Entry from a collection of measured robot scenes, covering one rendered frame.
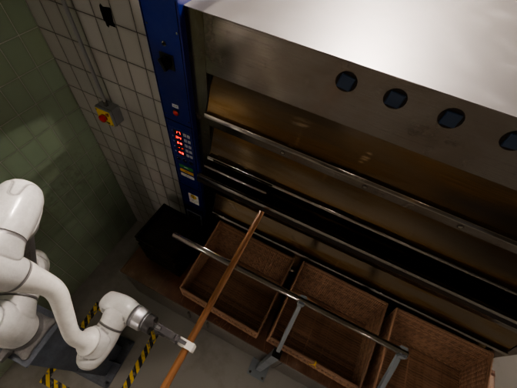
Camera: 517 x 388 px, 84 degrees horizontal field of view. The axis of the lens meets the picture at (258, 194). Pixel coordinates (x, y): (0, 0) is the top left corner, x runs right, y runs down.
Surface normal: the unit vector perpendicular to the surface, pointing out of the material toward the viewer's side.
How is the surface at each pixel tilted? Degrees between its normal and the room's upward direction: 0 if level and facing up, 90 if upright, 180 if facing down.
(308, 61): 90
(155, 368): 0
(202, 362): 0
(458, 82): 0
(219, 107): 70
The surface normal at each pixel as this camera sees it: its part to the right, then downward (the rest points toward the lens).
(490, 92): 0.09, -0.57
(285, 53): -0.43, 0.72
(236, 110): -0.38, 0.47
